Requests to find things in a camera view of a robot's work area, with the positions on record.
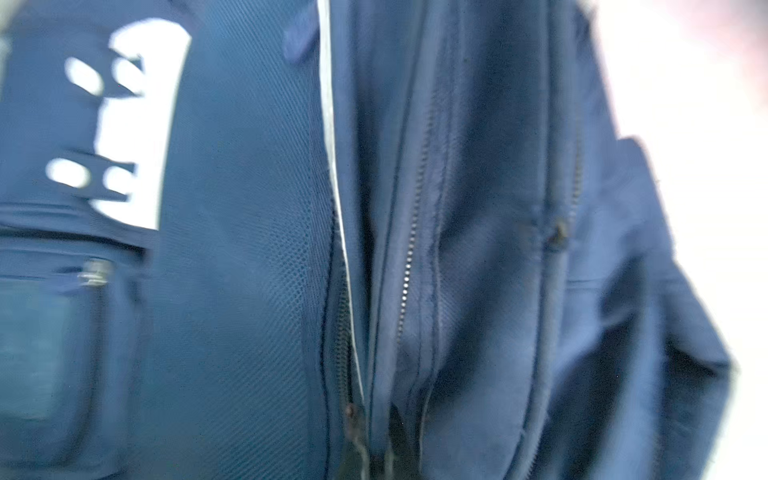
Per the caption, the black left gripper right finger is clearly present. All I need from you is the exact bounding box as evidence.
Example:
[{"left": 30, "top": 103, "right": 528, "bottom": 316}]
[{"left": 383, "top": 407, "right": 421, "bottom": 480}]

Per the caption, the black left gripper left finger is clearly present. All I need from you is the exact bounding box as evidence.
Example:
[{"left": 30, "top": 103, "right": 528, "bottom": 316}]
[{"left": 338, "top": 413, "right": 369, "bottom": 480}]

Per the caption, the navy blue student backpack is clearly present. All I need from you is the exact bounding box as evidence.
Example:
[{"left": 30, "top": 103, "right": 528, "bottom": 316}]
[{"left": 1, "top": 1, "right": 731, "bottom": 479}]

